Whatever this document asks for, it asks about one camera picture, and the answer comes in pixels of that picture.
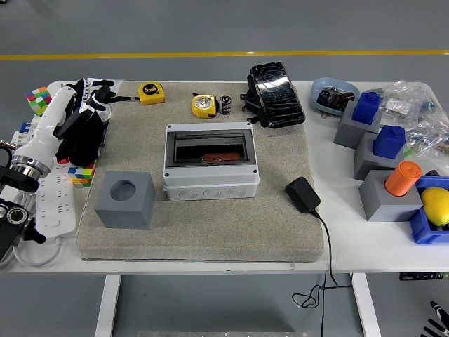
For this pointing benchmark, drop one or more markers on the blue block battery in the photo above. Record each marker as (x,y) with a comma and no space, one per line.
(366,109)
(387,142)

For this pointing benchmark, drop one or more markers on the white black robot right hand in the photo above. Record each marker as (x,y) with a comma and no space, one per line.
(440,310)

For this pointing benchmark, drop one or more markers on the black table control panel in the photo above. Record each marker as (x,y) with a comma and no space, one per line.
(421,276)

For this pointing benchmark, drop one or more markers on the glossy black pedal device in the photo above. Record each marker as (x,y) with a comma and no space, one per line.
(277,94)

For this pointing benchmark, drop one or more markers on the grey block round hole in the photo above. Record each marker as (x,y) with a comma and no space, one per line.
(122,210)
(379,203)

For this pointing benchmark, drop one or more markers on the white power strip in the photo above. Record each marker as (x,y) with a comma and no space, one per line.
(56,207)

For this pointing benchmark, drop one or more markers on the blue-grey bowl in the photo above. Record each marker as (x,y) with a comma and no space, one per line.
(322,86)

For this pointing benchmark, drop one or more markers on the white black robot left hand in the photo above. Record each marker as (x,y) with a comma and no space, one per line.
(45,126)

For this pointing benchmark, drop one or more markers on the orange cylinder battery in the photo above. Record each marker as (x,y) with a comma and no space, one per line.
(401,179)
(224,158)

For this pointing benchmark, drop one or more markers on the clear plastic bags of parts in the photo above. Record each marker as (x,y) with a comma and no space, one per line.
(428,123)

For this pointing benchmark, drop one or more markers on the grey block square hole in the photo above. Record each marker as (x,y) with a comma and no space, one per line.
(345,131)
(365,161)

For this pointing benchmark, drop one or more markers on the yellow lemon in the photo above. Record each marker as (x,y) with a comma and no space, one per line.
(435,205)

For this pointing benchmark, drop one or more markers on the dark electronic components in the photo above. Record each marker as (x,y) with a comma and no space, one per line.
(333,98)

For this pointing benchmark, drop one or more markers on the small green strip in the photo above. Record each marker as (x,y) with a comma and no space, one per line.
(408,152)

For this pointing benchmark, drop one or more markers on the grey junction box tinted lid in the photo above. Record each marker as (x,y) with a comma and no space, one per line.
(210,182)

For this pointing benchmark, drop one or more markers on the black cylinder capacitor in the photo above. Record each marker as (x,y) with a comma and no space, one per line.
(225,105)

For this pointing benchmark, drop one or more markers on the black cloth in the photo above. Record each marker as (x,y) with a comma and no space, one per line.
(84,144)

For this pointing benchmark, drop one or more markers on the black power adapter plug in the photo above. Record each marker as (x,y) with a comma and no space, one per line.
(301,193)

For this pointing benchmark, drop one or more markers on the small colourful puzzle cube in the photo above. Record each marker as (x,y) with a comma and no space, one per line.
(80,173)

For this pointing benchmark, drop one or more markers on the grey-brown mat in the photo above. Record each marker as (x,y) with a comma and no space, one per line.
(210,228)

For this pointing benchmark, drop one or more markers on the white circuit breaker blue switch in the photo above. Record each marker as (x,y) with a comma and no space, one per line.
(24,135)

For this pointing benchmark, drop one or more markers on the small packet white parts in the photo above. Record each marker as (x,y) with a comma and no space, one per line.
(396,105)

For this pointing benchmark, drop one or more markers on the blue plastic bin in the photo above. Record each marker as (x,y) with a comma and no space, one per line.
(421,228)

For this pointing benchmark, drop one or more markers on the large colourful puzzle cube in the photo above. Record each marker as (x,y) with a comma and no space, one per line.
(36,100)

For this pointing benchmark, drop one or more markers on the white table leg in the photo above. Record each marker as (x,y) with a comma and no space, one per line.
(107,305)
(366,305)

